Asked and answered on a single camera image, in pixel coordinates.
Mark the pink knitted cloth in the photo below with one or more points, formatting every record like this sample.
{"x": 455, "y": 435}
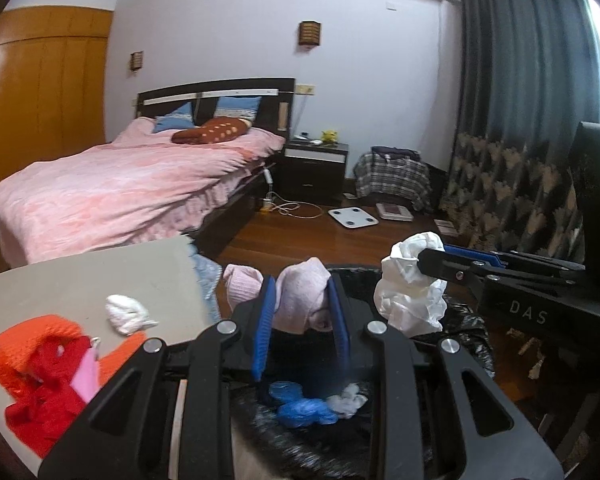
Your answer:
{"x": 300, "y": 285}

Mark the black trash bin bag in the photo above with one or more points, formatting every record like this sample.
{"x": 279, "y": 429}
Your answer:
{"x": 470, "y": 325}

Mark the small white crumpled tissue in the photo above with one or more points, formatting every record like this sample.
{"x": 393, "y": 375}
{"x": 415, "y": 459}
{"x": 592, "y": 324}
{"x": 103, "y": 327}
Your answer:
{"x": 347, "y": 400}

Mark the white paper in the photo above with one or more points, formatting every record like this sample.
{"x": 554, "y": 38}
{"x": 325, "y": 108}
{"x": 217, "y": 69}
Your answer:
{"x": 405, "y": 300}

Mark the wooden wardrobe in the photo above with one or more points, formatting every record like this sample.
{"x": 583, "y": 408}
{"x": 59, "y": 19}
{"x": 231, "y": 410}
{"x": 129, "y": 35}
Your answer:
{"x": 40, "y": 100}

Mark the white bathroom scale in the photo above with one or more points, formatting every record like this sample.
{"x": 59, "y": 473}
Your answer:
{"x": 352, "y": 216}

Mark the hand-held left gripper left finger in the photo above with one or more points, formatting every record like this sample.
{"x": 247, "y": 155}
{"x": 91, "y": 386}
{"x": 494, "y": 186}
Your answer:
{"x": 262, "y": 330}

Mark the book on floor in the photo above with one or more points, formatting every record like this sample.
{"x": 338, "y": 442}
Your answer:
{"x": 446, "y": 226}

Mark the grey patterned curtain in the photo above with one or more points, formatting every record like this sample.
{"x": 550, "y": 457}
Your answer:
{"x": 520, "y": 110}

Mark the dark wooden bed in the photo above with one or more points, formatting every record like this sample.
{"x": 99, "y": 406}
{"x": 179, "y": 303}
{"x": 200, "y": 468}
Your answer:
{"x": 270, "y": 110}

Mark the wooden wall lamp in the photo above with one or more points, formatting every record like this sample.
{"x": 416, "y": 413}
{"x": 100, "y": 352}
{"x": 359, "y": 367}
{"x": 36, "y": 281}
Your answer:
{"x": 137, "y": 61}
{"x": 309, "y": 35}

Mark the blue pillow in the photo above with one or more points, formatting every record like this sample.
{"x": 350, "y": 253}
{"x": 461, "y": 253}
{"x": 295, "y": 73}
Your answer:
{"x": 237, "y": 107}
{"x": 175, "y": 119}

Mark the pink blanket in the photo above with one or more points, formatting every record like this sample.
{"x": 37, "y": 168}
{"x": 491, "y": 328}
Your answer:
{"x": 120, "y": 185}

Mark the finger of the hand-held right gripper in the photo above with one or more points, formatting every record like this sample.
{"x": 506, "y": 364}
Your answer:
{"x": 475, "y": 255}
{"x": 445, "y": 266}

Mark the scale with dark display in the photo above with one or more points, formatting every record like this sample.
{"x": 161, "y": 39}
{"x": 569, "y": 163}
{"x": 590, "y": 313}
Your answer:
{"x": 394, "y": 211}

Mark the blue round plastic piece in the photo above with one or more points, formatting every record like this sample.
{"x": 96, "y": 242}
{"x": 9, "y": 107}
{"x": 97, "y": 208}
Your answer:
{"x": 286, "y": 391}

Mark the wall socket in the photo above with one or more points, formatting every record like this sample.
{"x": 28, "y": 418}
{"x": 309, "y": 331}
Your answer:
{"x": 304, "y": 90}

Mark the blue denim cloth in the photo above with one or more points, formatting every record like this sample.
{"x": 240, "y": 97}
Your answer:
{"x": 207, "y": 280}

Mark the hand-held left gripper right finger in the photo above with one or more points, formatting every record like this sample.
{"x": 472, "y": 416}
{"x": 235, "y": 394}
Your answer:
{"x": 340, "y": 330}

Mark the brown dotted pillow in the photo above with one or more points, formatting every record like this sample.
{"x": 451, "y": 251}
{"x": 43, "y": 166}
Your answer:
{"x": 215, "y": 130}

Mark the pink paper piece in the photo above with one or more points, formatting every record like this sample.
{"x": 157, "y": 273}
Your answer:
{"x": 87, "y": 377}

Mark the dark nightstand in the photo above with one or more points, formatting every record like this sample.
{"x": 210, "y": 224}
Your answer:
{"x": 312, "y": 175}

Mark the orange foam net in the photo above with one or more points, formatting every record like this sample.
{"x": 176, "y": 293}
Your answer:
{"x": 45, "y": 332}

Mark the yellow plush toy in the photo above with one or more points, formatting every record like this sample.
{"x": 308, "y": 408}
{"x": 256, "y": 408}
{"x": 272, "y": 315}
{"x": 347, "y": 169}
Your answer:
{"x": 329, "y": 136}

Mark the plaid cloth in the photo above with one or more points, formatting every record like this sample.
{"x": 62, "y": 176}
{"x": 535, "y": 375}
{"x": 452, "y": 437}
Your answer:
{"x": 395, "y": 177}

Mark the blue crumpled plastic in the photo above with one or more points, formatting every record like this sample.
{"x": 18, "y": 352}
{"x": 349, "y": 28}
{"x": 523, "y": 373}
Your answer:
{"x": 305, "y": 412}

